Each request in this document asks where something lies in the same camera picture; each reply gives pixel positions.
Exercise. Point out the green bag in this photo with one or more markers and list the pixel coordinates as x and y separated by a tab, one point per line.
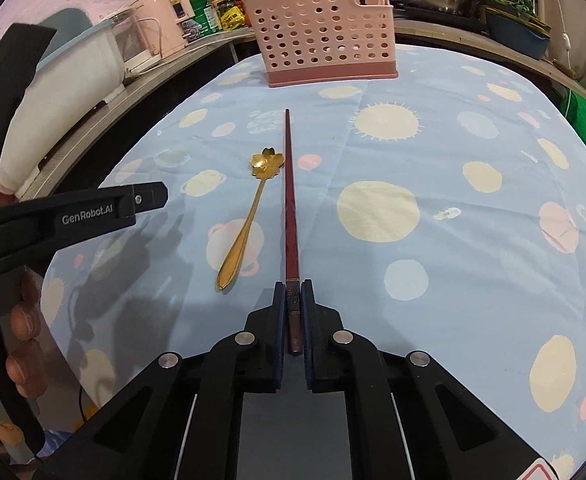
585	120

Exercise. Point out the blue planet print tablecloth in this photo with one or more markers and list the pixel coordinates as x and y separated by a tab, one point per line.
448	260

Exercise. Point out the gold flower spoon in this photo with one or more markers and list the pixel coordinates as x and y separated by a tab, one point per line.
267	162

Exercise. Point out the yellow label jar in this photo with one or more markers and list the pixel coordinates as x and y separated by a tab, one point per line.
232	17

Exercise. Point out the teal plastic board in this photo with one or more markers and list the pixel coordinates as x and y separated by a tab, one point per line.
68	17

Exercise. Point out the pink electric kettle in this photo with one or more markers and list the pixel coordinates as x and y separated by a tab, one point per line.
170	15

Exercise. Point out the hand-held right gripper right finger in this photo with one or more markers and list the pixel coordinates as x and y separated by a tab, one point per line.
308	335

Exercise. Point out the grey side counter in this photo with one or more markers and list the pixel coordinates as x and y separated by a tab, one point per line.
148	95

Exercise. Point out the wooden shelf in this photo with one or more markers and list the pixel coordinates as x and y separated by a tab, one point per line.
448	30

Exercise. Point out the white small appliance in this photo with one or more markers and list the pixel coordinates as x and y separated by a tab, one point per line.
133	40

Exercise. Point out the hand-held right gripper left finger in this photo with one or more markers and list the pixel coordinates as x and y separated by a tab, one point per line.
279	335

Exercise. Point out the green labelled packet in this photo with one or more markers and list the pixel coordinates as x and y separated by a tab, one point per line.
208	17

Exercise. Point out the pink perforated utensil basket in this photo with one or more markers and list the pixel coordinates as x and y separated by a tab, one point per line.
313	35

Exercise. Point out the blue planter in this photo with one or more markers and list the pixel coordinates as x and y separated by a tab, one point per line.
518	37

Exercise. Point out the dark red chopstick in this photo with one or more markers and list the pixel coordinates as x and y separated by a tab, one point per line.
290	210

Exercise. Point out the person's left hand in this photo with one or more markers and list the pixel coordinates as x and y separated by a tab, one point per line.
25	330

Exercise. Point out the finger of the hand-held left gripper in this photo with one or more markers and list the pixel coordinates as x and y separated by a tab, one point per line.
48	225

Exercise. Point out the green plants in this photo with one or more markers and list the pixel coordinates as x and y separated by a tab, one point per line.
518	2

